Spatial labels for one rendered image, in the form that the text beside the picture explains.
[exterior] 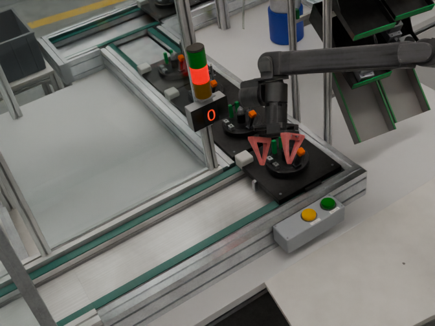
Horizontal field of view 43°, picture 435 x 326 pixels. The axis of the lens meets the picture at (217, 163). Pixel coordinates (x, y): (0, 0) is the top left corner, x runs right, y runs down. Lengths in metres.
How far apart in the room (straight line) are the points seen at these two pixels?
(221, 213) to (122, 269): 0.34
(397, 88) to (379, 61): 0.65
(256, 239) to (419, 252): 0.46
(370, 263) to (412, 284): 0.13
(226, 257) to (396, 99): 0.78
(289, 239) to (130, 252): 0.47
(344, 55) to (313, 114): 0.86
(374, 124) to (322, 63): 0.55
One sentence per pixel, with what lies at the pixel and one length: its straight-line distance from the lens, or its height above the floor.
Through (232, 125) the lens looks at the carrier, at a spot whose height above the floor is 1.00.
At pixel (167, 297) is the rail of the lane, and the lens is 1.55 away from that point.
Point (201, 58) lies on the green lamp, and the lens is 1.52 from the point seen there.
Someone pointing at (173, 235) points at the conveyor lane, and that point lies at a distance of 1.69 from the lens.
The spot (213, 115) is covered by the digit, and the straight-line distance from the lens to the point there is 1.63.
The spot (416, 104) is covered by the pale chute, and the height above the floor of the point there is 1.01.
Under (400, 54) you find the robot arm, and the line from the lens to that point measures 1.24.
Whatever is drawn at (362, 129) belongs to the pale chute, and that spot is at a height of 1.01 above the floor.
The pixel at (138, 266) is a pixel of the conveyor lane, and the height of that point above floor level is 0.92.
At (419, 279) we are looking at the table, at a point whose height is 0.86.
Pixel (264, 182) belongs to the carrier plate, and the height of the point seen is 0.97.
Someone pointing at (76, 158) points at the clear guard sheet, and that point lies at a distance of 1.56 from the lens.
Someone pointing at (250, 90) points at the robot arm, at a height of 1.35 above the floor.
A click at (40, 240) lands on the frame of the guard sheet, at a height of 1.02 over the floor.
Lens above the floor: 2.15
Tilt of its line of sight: 41 degrees down
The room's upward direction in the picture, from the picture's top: 10 degrees counter-clockwise
